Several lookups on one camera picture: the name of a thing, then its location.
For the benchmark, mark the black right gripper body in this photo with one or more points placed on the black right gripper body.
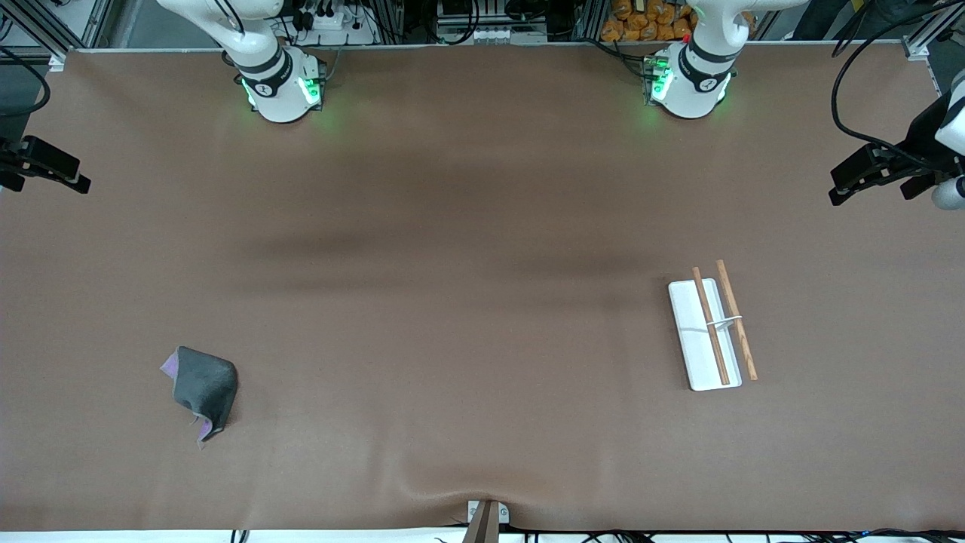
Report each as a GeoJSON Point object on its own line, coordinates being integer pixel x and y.
{"type": "Point", "coordinates": [9, 160]}

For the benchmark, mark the white rack with wooden rods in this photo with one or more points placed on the white rack with wooden rods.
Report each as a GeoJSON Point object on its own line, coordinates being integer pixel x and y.
{"type": "Point", "coordinates": [701, 339]}

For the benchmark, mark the brown table cover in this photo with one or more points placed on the brown table cover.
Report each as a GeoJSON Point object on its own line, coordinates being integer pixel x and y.
{"type": "Point", "coordinates": [452, 339]}

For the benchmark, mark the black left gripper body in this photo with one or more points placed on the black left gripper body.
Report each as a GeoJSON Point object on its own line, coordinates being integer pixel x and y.
{"type": "Point", "coordinates": [917, 136]}

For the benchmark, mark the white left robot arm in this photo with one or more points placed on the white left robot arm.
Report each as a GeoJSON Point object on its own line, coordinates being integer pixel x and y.
{"type": "Point", "coordinates": [690, 87]}

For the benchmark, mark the bag of orange items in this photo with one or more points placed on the bag of orange items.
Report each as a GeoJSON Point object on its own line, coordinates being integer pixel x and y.
{"type": "Point", "coordinates": [648, 23]}

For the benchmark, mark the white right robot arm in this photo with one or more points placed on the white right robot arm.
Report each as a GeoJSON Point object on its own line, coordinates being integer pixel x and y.
{"type": "Point", "coordinates": [279, 83]}

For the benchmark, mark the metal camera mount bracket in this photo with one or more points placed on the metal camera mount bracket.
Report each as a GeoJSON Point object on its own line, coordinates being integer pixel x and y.
{"type": "Point", "coordinates": [486, 522]}

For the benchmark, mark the grey and purple towel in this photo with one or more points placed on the grey and purple towel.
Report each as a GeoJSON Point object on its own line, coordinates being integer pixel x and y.
{"type": "Point", "coordinates": [205, 388]}

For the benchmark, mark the white connector strip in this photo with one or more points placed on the white connector strip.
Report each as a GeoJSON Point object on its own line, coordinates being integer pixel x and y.
{"type": "Point", "coordinates": [494, 35]}

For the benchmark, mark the white power strip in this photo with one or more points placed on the white power strip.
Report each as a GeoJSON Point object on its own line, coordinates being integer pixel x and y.
{"type": "Point", "coordinates": [335, 23]}

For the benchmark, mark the aluminium frame profile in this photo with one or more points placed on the aluminium frame profile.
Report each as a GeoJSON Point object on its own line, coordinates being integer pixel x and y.
{"type": "Point", "coordinates": [53, 26]}
{"type": "Point", "coordinates": [931, 34]}

